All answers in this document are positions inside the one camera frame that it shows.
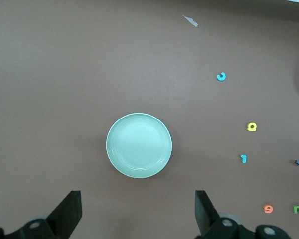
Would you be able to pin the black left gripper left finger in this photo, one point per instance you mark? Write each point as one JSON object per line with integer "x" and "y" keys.
{"x": 69, "y": 211}

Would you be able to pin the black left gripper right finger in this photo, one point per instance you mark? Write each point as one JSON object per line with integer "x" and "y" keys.
{"x": 204, "y": 211}

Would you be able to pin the teal foam letter r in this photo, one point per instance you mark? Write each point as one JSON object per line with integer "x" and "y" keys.
{"x": 244, "y": 159}

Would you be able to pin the yellow foam letter a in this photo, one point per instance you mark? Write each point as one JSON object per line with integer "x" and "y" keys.
{"x": 255, "y": 127}

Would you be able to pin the teal foam letter c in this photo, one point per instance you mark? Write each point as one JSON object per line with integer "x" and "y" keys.
{"x": 221, "y": 79}

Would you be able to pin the orange foam letter e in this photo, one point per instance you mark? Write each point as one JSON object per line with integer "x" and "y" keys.
{"x": 265, "y": 209}

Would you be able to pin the green foam letter n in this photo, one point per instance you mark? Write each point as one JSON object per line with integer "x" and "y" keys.
{"x": 294, "y": 209}

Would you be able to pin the pale green plate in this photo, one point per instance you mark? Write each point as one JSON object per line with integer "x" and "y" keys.
{"x": 139, "y": 145}

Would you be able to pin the brown table cover sheet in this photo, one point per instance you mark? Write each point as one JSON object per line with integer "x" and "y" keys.
{"x": 64, "y": 74}

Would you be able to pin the white paper scrap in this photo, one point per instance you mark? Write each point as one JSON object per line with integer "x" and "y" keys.
{"x": 190, "y": 20}

